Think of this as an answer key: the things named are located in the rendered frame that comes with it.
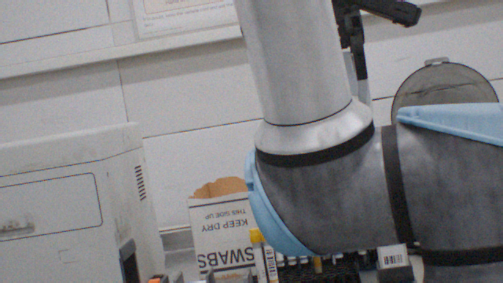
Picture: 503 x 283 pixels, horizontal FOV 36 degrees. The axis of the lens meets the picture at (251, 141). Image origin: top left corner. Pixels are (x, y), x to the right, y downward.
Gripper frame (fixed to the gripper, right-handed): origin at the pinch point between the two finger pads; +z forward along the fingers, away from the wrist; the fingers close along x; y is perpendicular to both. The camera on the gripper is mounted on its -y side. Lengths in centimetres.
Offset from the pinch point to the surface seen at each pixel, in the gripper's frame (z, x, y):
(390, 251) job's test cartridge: 20.9, 2.0, 0.2
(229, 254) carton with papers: 22.7, -22.1, 26.7
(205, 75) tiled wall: -10, -57, 31
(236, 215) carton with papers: 16.1, -22.1, 24.3
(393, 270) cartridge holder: 23.6, 2.4, 0.2
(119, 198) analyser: 7.4, 2.3, 37.5
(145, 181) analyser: 7.2, -15.5, 37.8
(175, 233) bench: 23, -55, 43
